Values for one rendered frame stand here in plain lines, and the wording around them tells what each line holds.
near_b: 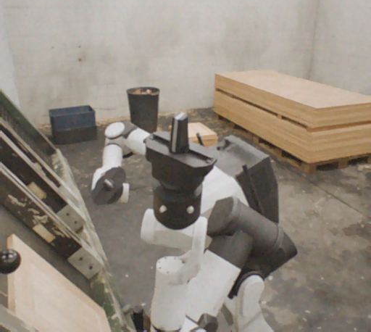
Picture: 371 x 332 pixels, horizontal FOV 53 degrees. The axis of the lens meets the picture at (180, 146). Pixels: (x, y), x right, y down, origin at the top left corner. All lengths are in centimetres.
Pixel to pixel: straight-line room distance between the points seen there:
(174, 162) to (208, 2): 634
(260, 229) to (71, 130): 468
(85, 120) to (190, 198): 484
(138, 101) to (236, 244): 466
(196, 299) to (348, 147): 405
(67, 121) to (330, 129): 337
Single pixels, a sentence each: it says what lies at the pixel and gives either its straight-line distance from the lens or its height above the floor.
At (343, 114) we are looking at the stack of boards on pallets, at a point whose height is 68.
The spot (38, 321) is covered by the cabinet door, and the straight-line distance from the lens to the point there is 92.
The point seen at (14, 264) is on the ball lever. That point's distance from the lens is 63.
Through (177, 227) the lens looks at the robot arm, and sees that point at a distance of 67.
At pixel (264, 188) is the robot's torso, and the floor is 132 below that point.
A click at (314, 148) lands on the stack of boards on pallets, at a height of 32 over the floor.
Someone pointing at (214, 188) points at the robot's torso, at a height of 135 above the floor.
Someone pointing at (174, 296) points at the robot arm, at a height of 127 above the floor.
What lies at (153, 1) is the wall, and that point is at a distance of 651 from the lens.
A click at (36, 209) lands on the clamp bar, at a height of 120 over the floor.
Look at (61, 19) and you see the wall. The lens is 623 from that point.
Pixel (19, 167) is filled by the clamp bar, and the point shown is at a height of 122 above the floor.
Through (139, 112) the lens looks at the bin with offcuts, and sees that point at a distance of 549.
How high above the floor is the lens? 180
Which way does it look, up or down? 20 degrees down
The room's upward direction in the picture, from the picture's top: straight up
